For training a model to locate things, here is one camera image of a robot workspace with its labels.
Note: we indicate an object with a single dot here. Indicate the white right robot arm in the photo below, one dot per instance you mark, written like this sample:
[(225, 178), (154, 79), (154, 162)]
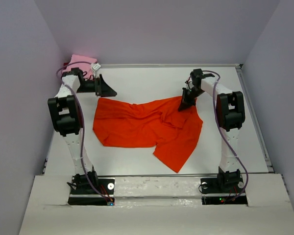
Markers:
[(229, 111)]

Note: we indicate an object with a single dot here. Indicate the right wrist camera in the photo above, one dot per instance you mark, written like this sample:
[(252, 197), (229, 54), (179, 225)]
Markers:
[(189, 83)]

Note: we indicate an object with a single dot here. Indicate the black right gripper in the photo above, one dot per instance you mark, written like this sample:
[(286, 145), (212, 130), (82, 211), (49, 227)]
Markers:
[(184, 103)]

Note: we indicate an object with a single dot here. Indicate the orange t shirt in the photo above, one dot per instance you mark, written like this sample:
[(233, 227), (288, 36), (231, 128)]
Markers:
[(158, 124)]

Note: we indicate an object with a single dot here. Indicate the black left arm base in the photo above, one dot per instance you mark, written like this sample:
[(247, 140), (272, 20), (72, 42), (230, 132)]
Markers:
[(85, 195)]

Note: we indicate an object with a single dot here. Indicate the pink folded t shirt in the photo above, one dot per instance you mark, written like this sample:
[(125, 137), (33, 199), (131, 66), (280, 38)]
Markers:
[(81, 62)]

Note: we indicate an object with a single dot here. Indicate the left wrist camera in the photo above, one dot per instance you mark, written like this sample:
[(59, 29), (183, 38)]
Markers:
[(95, 67)]

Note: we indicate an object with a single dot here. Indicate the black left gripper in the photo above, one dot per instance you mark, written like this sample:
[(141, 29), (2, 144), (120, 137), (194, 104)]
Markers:
[(102, 88)]

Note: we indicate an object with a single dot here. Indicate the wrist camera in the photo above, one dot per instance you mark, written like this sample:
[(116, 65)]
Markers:
[(95, 67), (189, 83)]

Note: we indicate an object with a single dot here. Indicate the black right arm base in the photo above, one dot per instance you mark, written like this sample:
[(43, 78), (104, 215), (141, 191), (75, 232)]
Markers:
[(212, 194)]

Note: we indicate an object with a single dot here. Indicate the dark red folded t shirt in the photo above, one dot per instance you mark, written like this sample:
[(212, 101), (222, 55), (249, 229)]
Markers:
[(68, 61)]

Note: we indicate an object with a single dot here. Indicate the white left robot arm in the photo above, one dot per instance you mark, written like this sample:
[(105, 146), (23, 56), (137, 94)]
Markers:
[(67, 119)]

